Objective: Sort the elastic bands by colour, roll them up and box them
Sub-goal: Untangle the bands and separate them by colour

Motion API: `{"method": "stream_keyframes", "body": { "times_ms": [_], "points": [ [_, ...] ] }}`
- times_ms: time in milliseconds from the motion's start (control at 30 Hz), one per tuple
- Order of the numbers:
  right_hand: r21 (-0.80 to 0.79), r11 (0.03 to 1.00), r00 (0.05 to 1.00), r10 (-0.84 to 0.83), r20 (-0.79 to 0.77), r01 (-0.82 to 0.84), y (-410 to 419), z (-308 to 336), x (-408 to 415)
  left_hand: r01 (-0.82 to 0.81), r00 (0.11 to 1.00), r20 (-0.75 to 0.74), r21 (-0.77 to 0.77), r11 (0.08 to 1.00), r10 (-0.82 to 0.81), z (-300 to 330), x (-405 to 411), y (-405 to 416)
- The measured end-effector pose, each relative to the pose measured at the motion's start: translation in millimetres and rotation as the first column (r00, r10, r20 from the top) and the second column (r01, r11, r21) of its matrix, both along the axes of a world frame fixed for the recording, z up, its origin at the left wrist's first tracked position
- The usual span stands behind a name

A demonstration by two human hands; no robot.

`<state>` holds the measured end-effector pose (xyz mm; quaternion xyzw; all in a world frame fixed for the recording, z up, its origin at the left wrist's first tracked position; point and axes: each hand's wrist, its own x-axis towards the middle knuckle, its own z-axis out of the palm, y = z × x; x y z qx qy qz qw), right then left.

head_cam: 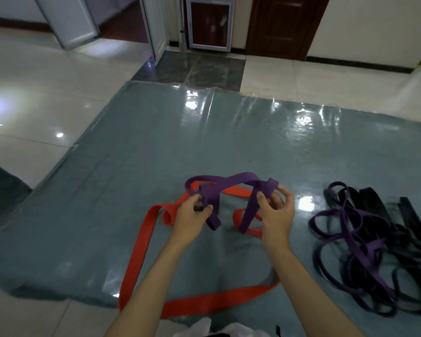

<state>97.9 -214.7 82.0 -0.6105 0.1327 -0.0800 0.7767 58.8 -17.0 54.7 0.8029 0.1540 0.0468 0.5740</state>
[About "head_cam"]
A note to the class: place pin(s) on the person's left hand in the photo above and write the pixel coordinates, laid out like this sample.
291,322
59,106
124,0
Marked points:
187,224

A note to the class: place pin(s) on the person's right hand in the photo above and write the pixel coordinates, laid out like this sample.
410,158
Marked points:
277,224

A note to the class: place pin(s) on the red resistance band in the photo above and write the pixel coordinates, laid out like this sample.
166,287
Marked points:
136,256

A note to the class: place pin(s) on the purple resistance band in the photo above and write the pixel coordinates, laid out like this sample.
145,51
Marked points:
358,250

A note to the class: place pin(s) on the wide black resistance band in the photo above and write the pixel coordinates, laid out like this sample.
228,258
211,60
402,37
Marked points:
372,200

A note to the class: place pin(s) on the narrow black resistance band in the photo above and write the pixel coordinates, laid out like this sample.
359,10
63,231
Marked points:
412,217

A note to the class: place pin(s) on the person's left forearm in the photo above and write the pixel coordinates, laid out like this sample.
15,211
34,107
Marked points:
144,294

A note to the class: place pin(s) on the person's right forearm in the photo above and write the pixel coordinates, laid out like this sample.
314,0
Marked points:
308,298

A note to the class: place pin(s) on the person's white shirt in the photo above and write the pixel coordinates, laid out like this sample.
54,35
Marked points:
200,329

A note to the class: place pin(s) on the teal felt table cover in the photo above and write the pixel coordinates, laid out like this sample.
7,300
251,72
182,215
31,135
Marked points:
126,136

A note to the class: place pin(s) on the dark brown wooden door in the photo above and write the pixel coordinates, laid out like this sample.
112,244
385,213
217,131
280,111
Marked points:
284,28

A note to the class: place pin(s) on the narrow white door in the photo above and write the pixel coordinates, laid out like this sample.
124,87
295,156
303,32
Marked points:
156,28

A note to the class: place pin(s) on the white framed glass door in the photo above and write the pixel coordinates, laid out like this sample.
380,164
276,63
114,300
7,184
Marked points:
210,24

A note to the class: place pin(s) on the white open door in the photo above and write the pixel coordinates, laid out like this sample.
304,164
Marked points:
70,21

